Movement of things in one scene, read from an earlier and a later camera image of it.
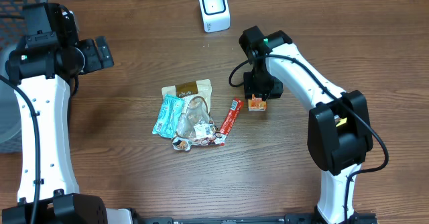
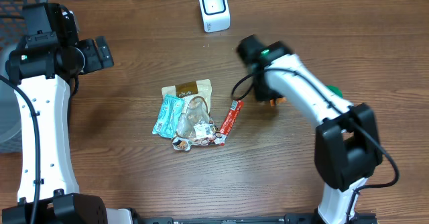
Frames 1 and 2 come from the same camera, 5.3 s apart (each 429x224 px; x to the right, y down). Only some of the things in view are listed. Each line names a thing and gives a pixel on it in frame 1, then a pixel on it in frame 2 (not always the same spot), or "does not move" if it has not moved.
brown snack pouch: (196, 126) does not move
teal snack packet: (168, 115) does not move
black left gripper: (93, 62) does not move
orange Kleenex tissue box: (257, 104) → (279, 100)
